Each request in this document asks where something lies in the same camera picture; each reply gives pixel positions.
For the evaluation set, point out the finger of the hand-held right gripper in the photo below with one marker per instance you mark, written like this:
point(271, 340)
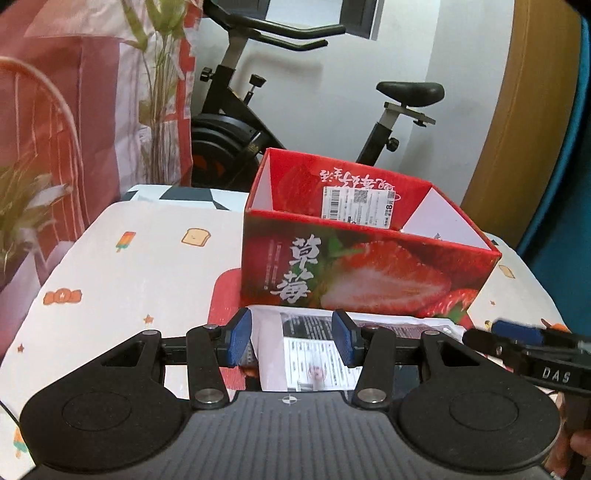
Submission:
point(489, 344)
point(515, 330)

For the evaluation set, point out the wooden panel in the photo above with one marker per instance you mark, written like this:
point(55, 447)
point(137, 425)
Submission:
point(521, 115)

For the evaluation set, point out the white printed plastic packet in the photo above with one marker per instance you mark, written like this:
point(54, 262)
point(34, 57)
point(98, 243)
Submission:
point(304, 350)

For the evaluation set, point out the black exercise bike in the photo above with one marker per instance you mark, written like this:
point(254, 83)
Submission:
point(221, 134)

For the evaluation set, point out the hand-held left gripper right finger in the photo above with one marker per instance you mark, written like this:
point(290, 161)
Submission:
point(344, 337)

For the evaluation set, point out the red plant print curtain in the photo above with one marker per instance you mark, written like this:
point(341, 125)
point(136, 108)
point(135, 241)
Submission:
point(92, 101)

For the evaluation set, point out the teal panel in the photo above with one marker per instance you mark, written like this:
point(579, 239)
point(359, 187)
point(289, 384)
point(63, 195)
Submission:
point(563, 184)

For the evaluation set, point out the person's right hand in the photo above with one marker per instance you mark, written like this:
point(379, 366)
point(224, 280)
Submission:
point(581, 445)

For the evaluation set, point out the red strawberry print cardboard box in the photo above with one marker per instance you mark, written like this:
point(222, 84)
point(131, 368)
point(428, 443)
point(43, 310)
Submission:
point(369, 272)

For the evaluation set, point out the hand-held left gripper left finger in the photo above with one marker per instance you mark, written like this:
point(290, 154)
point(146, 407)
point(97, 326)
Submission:
point(240, 337)

